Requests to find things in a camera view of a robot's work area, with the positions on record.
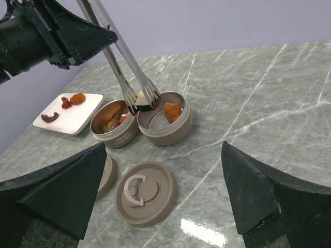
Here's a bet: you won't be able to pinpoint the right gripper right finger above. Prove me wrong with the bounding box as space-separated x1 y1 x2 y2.
221 142 330 247

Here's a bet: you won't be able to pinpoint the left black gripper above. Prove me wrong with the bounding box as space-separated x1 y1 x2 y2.
1 1 118 83

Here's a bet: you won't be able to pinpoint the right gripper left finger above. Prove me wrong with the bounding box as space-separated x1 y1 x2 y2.
1 143 107 247

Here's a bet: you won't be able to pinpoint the metal food tongs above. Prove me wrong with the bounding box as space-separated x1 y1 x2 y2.
77 1 161 115

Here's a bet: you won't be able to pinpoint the fried chicken drumstick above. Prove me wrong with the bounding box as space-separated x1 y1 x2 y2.
70 93 86 105

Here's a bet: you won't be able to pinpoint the dark sausage slice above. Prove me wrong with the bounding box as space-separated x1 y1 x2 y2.
41 112 59 123

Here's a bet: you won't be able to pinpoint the black white sushi piece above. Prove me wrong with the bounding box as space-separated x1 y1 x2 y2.
135 91 153 112

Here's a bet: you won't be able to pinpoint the red shrimp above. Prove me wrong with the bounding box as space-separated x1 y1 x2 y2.
103 110 130 133

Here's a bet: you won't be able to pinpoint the orange fried nugget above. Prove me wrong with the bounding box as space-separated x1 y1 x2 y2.
163 102 182 123

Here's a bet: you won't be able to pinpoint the left brown tin lid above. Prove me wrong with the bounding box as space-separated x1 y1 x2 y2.
95 154 118 202

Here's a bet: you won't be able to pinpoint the brown tin lid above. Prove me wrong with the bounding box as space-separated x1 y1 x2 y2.
114 161 177 228
95 154 118 202

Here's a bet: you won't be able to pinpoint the red meat chunk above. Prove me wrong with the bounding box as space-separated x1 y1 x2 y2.
61 97 71 109

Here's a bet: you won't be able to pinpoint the white square plate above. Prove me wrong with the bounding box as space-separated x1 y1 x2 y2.
32 93 104 136

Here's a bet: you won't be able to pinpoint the right brown tin lid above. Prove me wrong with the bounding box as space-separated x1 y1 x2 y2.
114 161 177 228

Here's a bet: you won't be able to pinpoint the left round metal tin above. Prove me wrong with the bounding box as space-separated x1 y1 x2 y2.
90 100 140 149

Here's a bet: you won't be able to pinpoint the round metal tin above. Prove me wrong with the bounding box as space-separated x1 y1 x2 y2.
137 91 193 146
90 100 140 149

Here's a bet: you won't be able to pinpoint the right round metal tin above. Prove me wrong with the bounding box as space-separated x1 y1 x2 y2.
137 91 193 146

